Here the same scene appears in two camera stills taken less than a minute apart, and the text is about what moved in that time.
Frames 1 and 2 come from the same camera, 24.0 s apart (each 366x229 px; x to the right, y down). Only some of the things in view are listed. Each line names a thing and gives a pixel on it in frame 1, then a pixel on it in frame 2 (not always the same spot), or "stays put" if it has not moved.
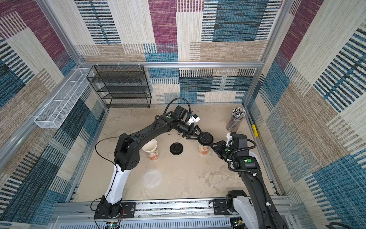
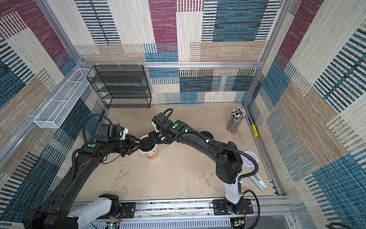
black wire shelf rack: [121, 86] stays put
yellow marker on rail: [255, 130] stays put
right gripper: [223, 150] to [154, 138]
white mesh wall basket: [54, 115] stays put
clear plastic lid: [152, 178] to [148, 152]
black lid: [176, 148] to [145, 146]
